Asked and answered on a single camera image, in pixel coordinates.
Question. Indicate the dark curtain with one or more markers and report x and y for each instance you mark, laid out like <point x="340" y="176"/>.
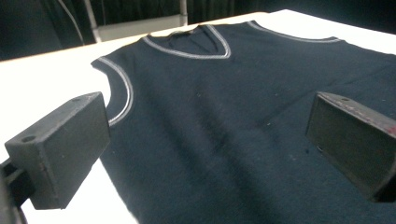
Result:
<point x="37" y="28"/>

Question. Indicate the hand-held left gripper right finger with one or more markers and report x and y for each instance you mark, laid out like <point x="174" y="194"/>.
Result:
<point x="351" y="146"/>

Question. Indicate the metal stand frame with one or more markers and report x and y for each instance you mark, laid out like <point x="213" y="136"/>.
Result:
<point x="137" y="26"/>

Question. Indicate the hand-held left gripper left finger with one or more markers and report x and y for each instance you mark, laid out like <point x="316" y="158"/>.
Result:
<point x="59" y="149"/>

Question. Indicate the navy knit vest white trim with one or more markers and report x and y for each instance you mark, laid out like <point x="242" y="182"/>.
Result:
<point x="224" y="130"/>

